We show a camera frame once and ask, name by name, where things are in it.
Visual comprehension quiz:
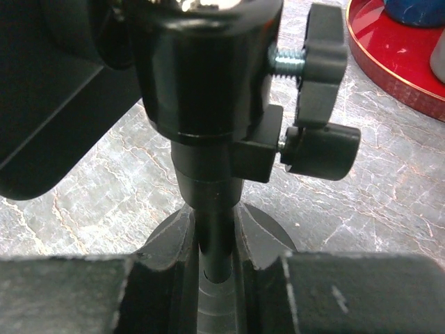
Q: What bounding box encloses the red round tray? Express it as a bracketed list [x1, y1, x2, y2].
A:
[346, 1, 444, 122]

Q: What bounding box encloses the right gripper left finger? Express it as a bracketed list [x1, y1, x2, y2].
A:
[0, 205, 199, 334]

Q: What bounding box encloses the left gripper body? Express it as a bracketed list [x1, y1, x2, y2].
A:
[1, 1, 141, 200]

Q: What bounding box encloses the black round-base phone stand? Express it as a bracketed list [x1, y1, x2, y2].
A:
[108, 1, 361, 333]

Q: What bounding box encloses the dark blue mug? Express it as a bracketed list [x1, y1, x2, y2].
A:
[383, 0, 444, 28]

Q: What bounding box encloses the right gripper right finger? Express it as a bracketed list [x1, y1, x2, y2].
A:
[233, 205, 445, 334]

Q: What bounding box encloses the grey glass mug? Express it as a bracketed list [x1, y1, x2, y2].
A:
[430, 31, 445, 84]

